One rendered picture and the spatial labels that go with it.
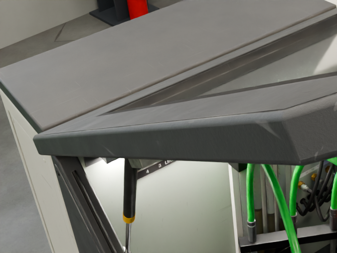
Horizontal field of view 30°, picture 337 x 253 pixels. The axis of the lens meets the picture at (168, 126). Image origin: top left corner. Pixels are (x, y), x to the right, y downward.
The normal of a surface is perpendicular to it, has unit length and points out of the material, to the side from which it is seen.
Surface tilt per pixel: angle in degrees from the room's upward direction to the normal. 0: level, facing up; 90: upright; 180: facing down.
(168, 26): 0
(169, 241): 90
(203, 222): 90
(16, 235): 0
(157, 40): 0
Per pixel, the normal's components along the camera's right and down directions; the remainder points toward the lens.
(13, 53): -0.12, -0.81
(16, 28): 0.60, 0.39
